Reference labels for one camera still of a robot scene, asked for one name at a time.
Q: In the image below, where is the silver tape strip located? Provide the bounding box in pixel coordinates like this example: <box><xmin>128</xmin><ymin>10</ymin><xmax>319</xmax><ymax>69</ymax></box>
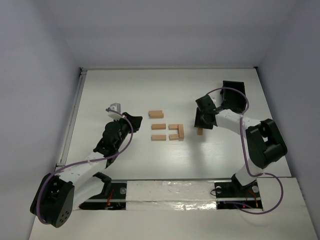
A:
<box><xmin>125</xmin><ymin>180</ymin><xmax>217</xmax><ymax>211</ymax></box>

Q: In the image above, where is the aluminium side rail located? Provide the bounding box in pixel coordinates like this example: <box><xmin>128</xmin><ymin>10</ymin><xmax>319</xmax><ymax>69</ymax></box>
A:
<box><xmin>54</xmin><ymin>68</ymin><xmax>88</xmax><ymax>170</ymax></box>

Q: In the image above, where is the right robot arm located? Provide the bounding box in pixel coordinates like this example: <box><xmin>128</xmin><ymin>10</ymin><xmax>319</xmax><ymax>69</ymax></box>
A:
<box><xmin>194</xmin><ymin>95</ymin><xmax>288</xmax><ymax>188</ymax></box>

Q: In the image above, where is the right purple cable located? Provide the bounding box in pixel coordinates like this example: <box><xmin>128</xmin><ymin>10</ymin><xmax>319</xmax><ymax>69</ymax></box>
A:
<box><xmin>206</xmin><ymin>87</ymin><xmax>285</xmax><ymax>215</ymax></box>

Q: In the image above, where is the wooden block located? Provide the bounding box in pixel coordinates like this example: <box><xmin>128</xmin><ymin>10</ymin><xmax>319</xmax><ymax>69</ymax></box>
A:
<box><xmin>178</xmin><ymin>124</ymin><xmax>185</xmax><ymax>140</ymax></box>
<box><xmin>169</xmin><ymin>134</ymin><xmax>180</xmax><ymax>141</ymax></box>
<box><xmin>148</xmin><ymin>110</ymin><xmax>164</xmax><ymax>119</ymax></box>
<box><xmin>168</xmin><ymin>124</ymin><xmax>179</xmax><ymax>130</ymax></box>
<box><xmin>151</xmin><ymin>123</ymin><xmax>167</xmax><ymax>130</ymax></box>
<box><xmin>197</xmin><ymin>128</ymin><xmax>203</xmax><ymax>136</ymax></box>
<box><xmin>151</xmin><ymin>134</ymin><xmax>167</xmax><ymax>141</ymax></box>

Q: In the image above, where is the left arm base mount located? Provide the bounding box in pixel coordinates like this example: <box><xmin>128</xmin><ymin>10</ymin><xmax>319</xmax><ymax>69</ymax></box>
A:
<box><xmin>79</xmin><ymin>181</ymin><xmax>127</xmax><ymax>211</ymax></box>

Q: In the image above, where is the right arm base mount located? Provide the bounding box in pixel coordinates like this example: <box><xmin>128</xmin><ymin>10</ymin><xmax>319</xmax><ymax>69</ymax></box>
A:
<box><xmin>210</xmin><ymin>181</ymin><xmax>263</xmax><ymax>210</ymax></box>

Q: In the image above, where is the black plastic bin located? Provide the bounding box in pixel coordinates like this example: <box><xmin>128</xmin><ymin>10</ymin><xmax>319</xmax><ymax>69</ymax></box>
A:
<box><xmin>220</xmin><ymin>80</ymin><xmax>247</xmax><ymax>114</ymax></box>

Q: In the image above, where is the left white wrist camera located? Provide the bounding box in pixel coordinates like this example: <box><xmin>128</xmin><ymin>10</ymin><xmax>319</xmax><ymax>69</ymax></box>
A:
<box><xmin>106</xmin><ymin>103</ymin><xmax>122</xmax><ymax>120</ymax></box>

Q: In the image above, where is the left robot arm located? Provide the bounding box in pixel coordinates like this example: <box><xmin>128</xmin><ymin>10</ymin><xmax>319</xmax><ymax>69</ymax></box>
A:
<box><xmin>30</xmin><ymin>108</ymin><xmax>143</xmax><ymax>228</ymax></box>

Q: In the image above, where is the purple cable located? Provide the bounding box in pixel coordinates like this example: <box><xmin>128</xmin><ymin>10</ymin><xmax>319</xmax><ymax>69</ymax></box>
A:
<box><xmin>206</xmin><ymin>87</ymin><xmax>285</xmax><ymax>215</ymax></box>
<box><xmin>36</xmin><ymin>107</ymin><xmax>135</xmax><ymax>225</ymax></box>

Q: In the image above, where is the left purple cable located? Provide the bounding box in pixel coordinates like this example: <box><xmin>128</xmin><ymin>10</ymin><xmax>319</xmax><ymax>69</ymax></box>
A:
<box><xmin>36</xmin><ymin>107</ymin><xmax>135</xmax><ymax>225</ymax></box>

